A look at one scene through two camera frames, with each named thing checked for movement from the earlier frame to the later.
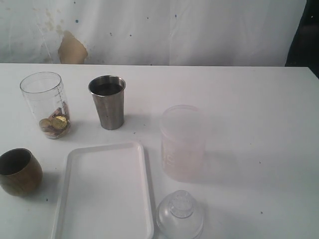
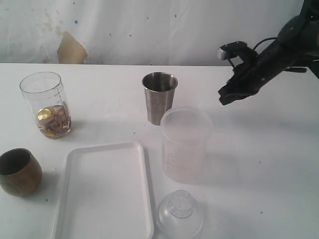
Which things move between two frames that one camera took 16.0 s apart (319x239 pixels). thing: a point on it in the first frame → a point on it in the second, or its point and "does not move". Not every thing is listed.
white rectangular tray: (104, 194) does not move
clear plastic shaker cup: (45, 93) does not move
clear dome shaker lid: (180, 216) does not move
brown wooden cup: (21, 173) does not move
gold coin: (60, 122) → (44, 114)
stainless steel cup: (108, 93) → (159, 88)
